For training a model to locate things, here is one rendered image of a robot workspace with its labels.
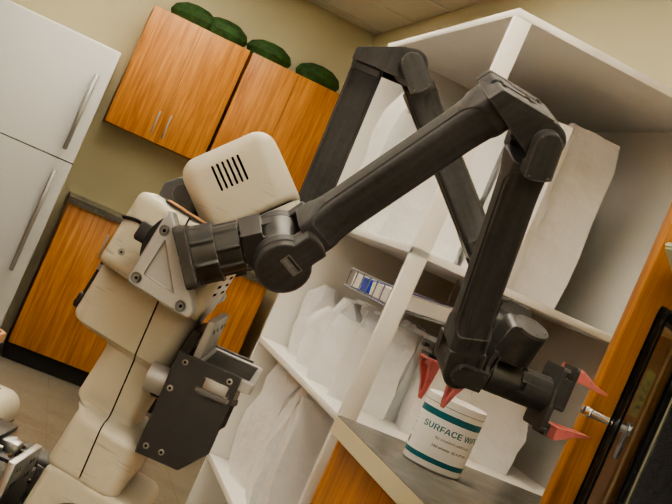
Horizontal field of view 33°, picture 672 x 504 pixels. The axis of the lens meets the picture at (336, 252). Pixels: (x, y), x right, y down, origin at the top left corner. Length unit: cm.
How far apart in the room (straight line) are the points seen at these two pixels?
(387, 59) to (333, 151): 18
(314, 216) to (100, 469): 50
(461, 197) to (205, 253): 60
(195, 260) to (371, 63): 60
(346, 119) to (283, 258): 51
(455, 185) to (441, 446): 61
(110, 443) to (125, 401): 7
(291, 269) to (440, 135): 27
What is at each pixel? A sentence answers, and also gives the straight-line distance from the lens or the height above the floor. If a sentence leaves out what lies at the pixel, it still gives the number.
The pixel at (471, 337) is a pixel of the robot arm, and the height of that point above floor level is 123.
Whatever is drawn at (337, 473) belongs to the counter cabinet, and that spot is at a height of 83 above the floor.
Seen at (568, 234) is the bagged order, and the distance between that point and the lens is 308.
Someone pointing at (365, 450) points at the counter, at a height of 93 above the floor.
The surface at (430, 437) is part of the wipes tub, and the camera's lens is 234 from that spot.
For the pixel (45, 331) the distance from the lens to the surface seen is 649.
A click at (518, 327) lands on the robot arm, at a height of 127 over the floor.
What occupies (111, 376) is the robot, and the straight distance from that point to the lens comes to 174.
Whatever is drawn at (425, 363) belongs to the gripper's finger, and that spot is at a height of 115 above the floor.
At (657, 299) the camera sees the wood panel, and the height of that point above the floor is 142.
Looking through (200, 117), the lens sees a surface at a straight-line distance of 666.
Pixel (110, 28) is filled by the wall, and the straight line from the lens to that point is 698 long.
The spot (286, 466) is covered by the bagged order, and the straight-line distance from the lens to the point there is 314.
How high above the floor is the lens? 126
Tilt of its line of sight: level
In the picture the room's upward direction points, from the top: 24 degrees clockwise
